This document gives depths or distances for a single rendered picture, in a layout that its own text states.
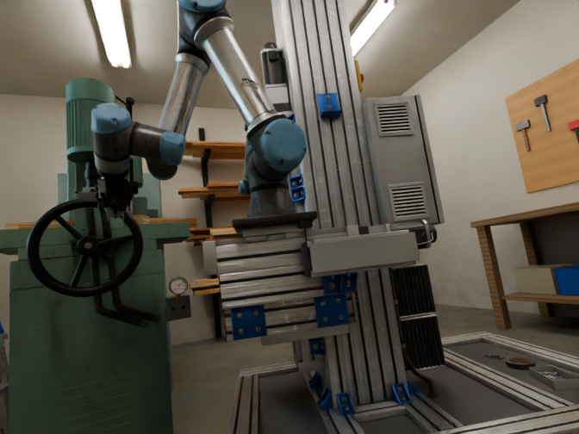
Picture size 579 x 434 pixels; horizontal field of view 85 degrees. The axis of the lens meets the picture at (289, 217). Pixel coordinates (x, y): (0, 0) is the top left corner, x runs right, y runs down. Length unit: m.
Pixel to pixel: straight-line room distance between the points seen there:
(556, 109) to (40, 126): 4.73
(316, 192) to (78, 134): 0.93
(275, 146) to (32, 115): 3.67
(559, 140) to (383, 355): 2.61
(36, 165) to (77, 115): 2.58
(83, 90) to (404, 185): 1.26
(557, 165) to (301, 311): 2.79
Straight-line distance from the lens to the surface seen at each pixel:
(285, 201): 0.89
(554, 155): 3.39
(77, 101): 1.54
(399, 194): 1.13
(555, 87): 3.47
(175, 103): 0.96
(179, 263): 3.69
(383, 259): 0.79
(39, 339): 1.29
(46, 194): 3.97
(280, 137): 0.78
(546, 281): 2.97
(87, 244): 1.08
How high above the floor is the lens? 0.69
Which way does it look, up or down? 8 degrees up
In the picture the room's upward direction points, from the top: 7 degrees counter-clockwise
